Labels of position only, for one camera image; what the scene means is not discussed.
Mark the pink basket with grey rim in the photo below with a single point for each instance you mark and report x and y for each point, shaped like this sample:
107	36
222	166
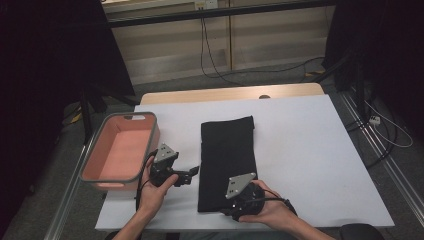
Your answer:
120	153

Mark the black metal stand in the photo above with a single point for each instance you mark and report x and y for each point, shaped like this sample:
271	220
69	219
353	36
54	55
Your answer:
359	86
86	120

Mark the black tank top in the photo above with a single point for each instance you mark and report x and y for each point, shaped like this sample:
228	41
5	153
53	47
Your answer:
226	150

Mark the yellow floor tape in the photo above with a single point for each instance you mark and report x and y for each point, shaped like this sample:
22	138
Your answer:
76	118
315	73

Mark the white wall socket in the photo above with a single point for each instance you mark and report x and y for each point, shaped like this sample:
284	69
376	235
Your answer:
206	4

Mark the dark table grommet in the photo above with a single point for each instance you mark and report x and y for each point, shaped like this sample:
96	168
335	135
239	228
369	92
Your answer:
264	97

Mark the white power strip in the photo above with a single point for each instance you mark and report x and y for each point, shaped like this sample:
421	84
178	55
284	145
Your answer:
374	120

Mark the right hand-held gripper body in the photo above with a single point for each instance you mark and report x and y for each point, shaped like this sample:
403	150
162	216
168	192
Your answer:
238	185

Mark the person's left hand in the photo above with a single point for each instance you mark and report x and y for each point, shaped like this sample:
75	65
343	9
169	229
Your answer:
151	196

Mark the black horizontal bar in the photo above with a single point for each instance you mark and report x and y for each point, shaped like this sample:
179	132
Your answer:
216	13

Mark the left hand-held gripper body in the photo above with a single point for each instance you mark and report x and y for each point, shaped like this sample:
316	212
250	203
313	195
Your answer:
165	153

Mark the black chair armrest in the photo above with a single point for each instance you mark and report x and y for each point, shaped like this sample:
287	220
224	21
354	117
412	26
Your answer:
363	232
110	235

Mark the black curtain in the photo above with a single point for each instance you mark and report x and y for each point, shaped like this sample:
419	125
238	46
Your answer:
50	66
383	50

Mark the wooden table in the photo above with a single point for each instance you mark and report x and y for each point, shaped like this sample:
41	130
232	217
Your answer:
200	95

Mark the person's right hand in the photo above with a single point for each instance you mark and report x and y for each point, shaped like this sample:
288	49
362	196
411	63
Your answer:
276	213

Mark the aluminium rail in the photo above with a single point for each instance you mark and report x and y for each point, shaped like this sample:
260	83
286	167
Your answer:
66	196
393	173

